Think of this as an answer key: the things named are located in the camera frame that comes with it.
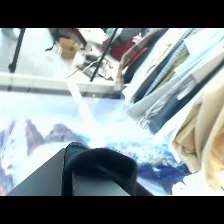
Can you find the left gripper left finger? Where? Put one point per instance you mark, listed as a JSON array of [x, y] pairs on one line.
[[43, 180]]

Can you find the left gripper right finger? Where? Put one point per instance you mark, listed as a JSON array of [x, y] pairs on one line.
[[96, 186]]

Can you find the heap of clothes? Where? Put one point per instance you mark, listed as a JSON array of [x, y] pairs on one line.
[[160, 76]]

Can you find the beige garment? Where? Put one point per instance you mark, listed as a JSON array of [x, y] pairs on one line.
[[200, 133]]

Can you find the black tripod leg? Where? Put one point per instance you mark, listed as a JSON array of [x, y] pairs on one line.
[[16, 50], [103, 55]]

